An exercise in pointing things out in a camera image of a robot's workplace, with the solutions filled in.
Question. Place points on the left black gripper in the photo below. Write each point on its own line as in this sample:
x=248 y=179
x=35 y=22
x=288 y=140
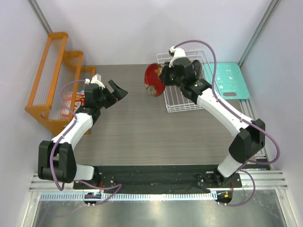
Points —
x=117 y=95

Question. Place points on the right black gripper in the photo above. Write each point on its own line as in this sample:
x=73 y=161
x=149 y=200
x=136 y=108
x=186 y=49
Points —
x=166 y=70

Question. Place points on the red floral plate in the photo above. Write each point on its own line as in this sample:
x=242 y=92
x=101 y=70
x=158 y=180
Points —
x=152 y=81

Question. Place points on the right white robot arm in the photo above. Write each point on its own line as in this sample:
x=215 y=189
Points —
x=249 y=136

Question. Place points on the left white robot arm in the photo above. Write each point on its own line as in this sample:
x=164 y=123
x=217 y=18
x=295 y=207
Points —
x=56 y=160

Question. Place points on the orange wooden shelf rack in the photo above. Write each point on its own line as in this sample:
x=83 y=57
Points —
x=58 y=67

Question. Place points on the dark brown plate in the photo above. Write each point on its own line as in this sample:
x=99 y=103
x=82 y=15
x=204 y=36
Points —
x=197 y=68

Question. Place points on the red snack package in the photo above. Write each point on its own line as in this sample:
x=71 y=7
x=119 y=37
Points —
x=64 y=112

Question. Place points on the teal cutting board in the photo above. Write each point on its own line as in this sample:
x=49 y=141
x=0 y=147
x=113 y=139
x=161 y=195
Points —
x=229 y=82

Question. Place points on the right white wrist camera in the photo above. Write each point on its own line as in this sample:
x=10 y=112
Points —
x=176 y=53

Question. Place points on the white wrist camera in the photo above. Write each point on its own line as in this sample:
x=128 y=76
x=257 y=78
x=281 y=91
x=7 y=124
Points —
x=176 y=53
x=96 y=79

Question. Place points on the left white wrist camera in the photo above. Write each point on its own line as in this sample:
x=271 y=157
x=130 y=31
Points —
x=96 y=79

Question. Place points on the white wire dish rack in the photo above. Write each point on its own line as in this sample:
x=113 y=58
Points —
x=174 y=99

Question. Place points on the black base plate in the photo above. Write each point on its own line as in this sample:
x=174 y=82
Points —
x=168 y=179

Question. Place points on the white slotted cable duct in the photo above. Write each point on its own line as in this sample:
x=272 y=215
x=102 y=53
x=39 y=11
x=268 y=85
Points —
x=92 y=196

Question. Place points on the aluminium frame rail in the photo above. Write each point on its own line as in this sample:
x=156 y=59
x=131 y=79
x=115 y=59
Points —
x=264 y=179

